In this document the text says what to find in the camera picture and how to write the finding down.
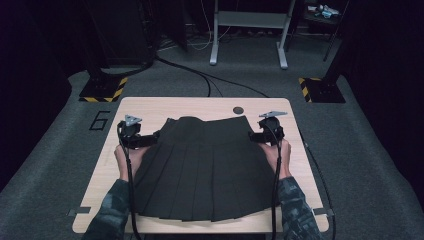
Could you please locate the white metal desk frame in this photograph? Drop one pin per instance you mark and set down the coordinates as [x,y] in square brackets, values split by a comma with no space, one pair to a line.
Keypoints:
[250,20]

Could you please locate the grey tape strip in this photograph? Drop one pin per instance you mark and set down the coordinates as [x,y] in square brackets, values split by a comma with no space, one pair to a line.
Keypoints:
[322,211]
[79,210]

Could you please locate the black stand base striped tape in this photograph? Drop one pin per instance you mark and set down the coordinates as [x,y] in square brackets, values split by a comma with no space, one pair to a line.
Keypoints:
[321,90]
[103,89]

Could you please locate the black cabinet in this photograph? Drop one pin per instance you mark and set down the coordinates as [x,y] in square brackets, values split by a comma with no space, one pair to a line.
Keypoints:
[120,31]

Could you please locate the black pleated skirt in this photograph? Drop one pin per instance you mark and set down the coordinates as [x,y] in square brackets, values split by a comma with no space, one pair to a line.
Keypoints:
[206,166]

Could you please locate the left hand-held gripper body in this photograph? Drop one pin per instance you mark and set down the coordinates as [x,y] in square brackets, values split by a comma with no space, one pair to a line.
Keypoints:
[131,135]

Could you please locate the round dark table grommet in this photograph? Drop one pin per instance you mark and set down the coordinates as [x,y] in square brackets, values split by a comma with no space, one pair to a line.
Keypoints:
[238,110]

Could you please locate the dark shelf with clutter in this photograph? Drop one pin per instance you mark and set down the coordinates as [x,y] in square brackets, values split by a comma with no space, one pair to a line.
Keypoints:
[321,13]

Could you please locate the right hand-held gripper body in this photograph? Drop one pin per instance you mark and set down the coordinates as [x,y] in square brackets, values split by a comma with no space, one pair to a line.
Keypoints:
[271,130]

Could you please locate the person's right hand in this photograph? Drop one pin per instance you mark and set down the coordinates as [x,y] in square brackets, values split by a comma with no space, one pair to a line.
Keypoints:
[283,160]

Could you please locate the person's left hand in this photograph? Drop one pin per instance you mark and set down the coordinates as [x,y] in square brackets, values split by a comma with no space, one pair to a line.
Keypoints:
[125,160]

